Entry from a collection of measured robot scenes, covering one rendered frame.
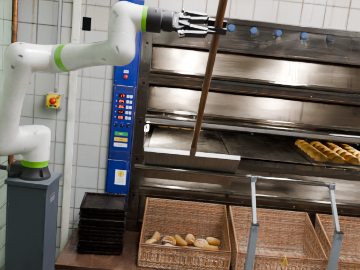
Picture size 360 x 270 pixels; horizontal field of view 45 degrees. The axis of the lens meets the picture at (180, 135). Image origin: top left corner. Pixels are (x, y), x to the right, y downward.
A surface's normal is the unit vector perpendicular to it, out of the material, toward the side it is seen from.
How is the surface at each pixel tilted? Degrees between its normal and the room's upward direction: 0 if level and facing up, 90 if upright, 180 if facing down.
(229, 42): 90
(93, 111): 90
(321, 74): 70
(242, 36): 90
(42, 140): 89
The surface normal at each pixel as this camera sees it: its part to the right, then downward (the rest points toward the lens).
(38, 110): 0.01, 0.19
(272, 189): 0.04, -0.15
